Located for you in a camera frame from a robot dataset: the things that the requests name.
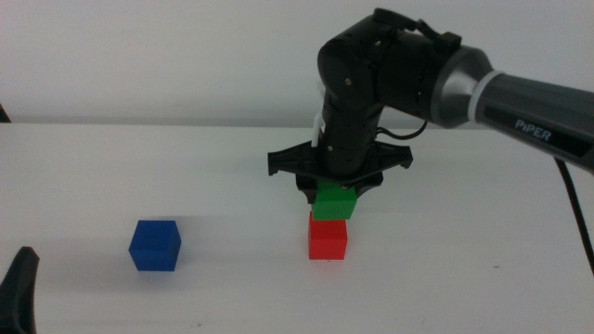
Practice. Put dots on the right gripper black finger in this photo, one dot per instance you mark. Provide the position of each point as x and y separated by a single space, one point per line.
364 188
308 191

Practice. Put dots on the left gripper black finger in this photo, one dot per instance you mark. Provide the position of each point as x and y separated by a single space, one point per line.
18 297

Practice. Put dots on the green cube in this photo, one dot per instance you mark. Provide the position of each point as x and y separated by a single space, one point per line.
334 204

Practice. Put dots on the red cube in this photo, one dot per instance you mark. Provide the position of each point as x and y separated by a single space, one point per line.
327 241

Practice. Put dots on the blue cube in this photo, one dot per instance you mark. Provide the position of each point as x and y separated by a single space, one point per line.
155 246

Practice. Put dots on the right black Piper robot arm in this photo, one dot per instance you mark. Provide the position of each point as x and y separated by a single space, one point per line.
533 106

